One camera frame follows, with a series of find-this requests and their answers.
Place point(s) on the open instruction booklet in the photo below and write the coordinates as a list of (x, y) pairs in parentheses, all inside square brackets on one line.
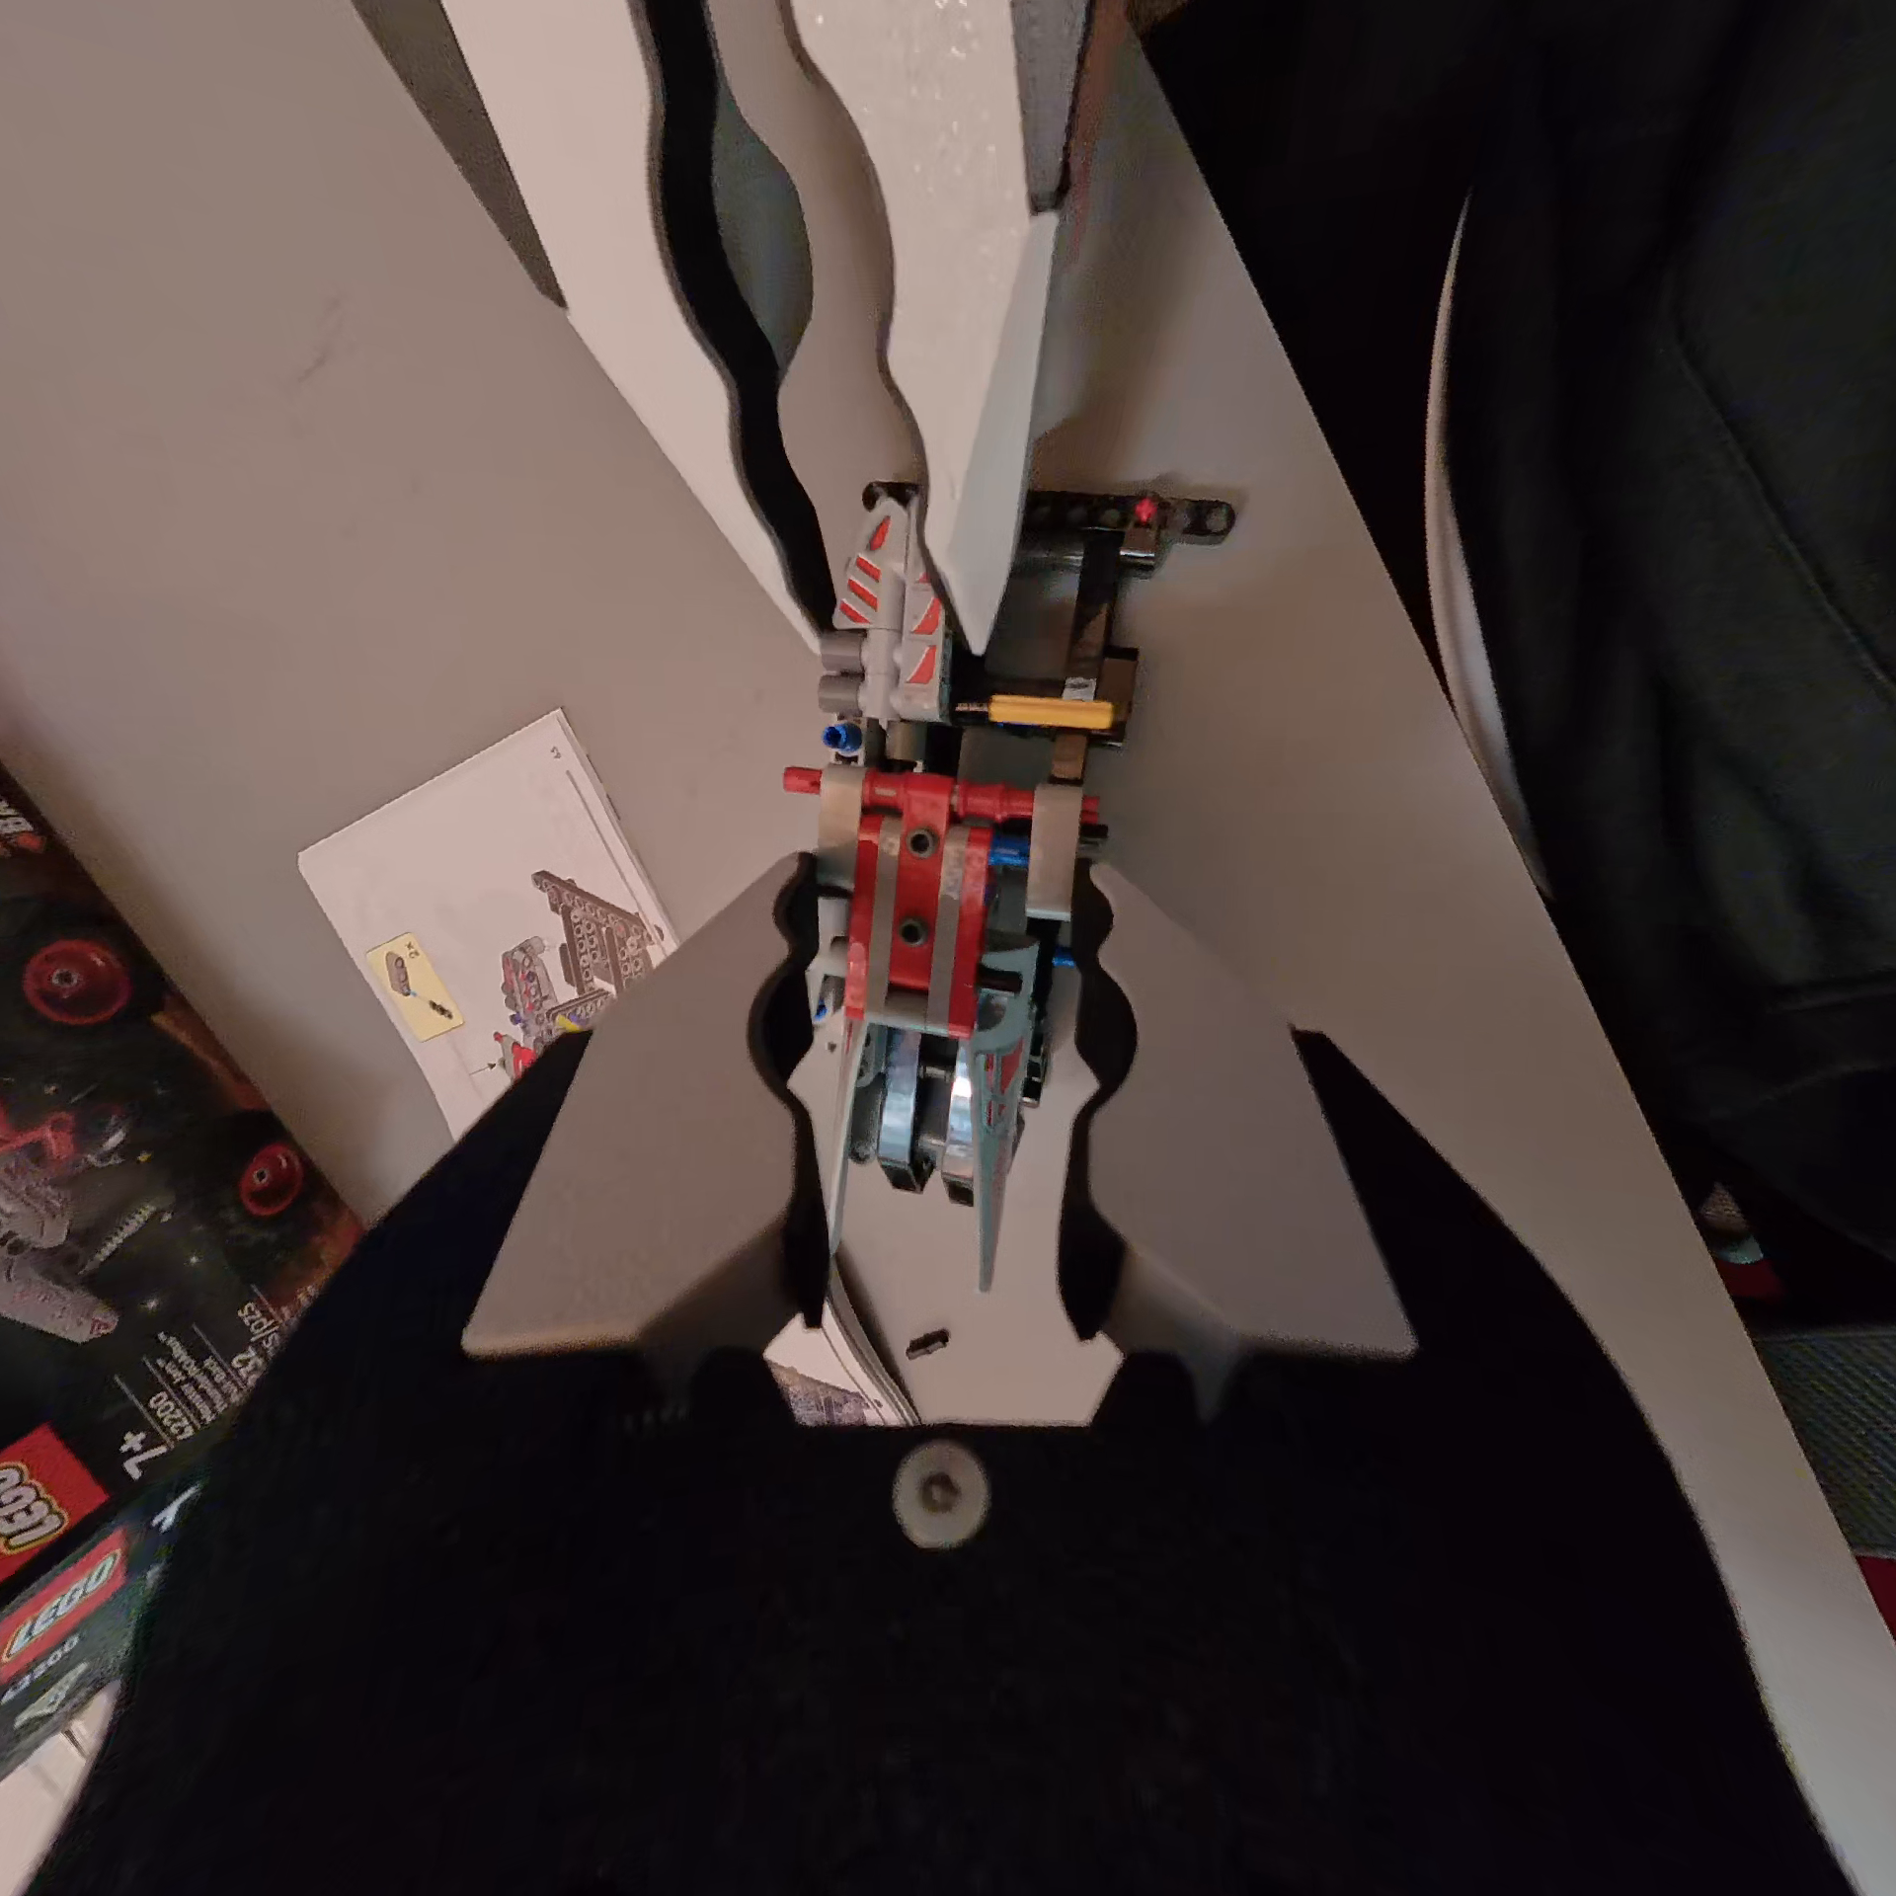
[(445, 858)]

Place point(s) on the person's dark hoodie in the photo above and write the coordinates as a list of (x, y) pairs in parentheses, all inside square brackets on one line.
[(1703, 592)]

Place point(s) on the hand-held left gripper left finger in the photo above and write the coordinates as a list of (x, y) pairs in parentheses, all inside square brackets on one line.
[(621, 1187)]

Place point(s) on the toy brick truck model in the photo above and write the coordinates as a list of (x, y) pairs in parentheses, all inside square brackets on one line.
[(948, 890)]

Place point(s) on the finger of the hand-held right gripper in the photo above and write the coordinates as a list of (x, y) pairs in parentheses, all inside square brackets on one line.
[(579, 147), (962, 222)]

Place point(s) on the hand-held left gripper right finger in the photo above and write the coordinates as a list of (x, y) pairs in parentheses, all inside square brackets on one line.
[(1261, 1187)]

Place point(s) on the black toy set box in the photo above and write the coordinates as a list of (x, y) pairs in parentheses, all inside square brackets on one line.
[(74, 1659), (133, 1128)]

